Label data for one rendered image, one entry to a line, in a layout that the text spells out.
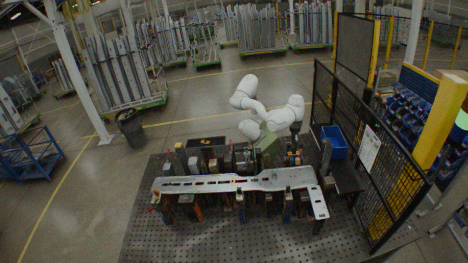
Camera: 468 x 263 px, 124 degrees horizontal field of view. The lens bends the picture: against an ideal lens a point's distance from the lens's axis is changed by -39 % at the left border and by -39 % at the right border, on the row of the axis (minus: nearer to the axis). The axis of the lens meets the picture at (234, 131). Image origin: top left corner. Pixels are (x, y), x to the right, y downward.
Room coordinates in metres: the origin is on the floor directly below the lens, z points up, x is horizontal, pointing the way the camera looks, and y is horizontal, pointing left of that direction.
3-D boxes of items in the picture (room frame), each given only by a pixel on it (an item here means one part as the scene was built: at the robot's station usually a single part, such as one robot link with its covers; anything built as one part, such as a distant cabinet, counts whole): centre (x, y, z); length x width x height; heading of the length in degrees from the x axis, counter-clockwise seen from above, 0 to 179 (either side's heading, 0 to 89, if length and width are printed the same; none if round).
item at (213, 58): (8.12, 0.57, 0.88); 1.91 x 1.00 x 1.76; 179
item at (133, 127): (3.30, 1.99, 0.36); 0.54 x 0.50 x 0.73; 178
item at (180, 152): (1.47, 0.52, 0.92); 0.08 x 0.08 x 0.44; 84
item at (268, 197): (0.89, -0.18, 0.84); 0.11 x 0.08 x 0.29; 174
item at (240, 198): (0.90, 0.03, 0.87); 0.12 x 0.09 x 0.35; 174
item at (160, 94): (4.92, 2.56, 0.88); 1.93 x 1.01 x 1.76; 94
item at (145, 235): (1.13, -0.15, 0.68); 2.56 x 1.61 x 0.04; 88
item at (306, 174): (1.08, 0.09, 1.00); 1.38 x 0.22 x 0.02; 84
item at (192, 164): (1.29, 0.38, 0.90); 0.13 x 0.10 x 0.41; 174
